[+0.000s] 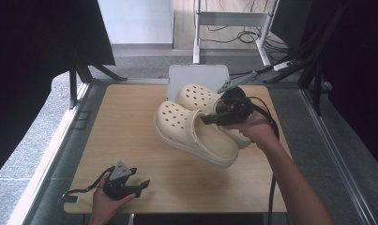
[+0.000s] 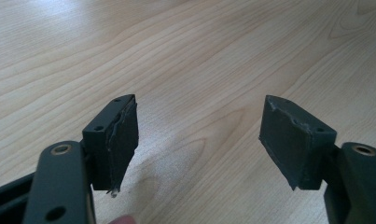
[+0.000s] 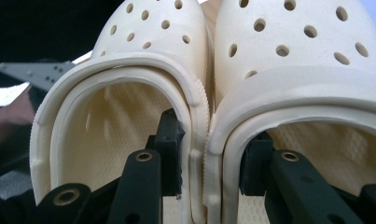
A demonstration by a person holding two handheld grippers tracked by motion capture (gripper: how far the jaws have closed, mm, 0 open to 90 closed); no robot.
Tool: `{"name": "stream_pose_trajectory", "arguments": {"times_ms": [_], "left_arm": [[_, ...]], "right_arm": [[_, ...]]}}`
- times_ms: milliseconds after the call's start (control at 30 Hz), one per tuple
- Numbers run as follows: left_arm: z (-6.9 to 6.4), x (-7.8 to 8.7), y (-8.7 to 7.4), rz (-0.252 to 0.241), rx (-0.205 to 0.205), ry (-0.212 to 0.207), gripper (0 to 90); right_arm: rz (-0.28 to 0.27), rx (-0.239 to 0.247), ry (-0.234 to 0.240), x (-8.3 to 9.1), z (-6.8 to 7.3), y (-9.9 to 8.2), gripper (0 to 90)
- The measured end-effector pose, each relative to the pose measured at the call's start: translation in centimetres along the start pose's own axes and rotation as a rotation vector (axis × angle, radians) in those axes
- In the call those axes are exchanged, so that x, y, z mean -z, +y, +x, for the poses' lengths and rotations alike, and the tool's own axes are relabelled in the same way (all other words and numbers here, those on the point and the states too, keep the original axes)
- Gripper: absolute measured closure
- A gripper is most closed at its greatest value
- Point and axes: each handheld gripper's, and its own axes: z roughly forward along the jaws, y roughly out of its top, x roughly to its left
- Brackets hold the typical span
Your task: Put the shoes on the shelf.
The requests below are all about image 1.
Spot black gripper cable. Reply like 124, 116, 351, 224
247, 95, 281, 225
62, 165, 116, 202

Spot black metal stand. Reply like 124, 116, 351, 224
68, 46, 129, 111
263, 6, 347, 116

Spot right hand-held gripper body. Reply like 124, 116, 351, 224
214, 70, 259, 127

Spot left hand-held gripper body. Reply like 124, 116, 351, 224
102, 160, 143, 202

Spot person's left hand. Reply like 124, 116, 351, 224
89, 172, 137, 225

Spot black floor cables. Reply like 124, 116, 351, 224
198, 0, 293, 85

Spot white power strip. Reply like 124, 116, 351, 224
272, 61, 294, 71

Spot grey two-tier shoe rack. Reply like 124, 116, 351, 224
166, 64, 232, 103

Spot cream clog shoe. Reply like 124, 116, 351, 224
153, 100, 240, 170
175, 82, 253, 150

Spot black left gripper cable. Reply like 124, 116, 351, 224
62, 165, 116, 202

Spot dark curtain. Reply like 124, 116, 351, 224
0, 0, 116, 184
297, 0, 378, 173

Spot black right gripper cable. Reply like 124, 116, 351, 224
247, 95, 281, 225

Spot person's right hand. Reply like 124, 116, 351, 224
219, 109, 280, 150

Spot white metal stand frame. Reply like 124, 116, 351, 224
191, 0, 280, 68

